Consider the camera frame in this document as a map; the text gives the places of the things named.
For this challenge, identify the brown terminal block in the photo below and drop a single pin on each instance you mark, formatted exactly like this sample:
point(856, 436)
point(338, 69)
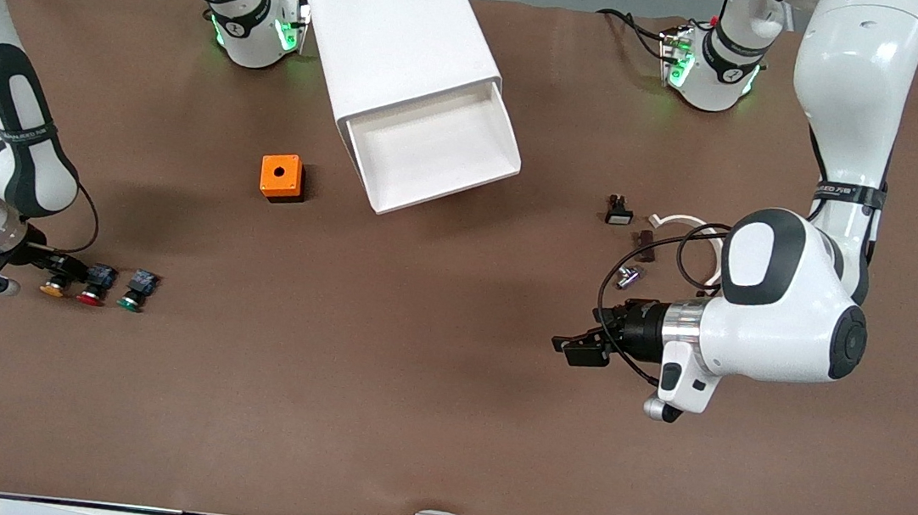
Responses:
point(645, 251)

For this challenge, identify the orange push button box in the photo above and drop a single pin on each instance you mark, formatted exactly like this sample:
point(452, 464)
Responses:
point(280, 175)

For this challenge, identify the white semicircular clamp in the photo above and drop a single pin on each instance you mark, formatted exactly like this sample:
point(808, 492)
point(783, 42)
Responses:
point(685, 221)

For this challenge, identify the black switch with white face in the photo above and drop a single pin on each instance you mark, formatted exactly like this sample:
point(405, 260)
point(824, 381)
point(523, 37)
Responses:
point(619, 213)

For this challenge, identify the red push button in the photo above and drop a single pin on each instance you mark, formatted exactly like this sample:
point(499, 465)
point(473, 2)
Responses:
point(96, 283)

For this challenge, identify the yellow push button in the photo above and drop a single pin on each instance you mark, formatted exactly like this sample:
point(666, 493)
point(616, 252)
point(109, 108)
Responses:
point(52, 290)

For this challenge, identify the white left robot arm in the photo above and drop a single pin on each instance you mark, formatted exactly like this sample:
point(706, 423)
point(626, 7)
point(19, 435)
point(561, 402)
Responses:
point(784, 326)

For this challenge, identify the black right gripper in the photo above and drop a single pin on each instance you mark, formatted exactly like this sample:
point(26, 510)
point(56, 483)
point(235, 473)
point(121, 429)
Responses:
point(36, 251)

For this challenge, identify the green push button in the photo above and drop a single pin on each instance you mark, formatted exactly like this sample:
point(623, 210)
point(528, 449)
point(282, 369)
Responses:
point(137, 289)

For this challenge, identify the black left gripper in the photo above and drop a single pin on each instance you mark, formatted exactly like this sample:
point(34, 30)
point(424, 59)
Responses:
point(638, 323)

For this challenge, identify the silver metal fitting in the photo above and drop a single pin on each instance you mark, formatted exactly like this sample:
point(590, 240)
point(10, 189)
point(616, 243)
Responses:
point(629, 277)

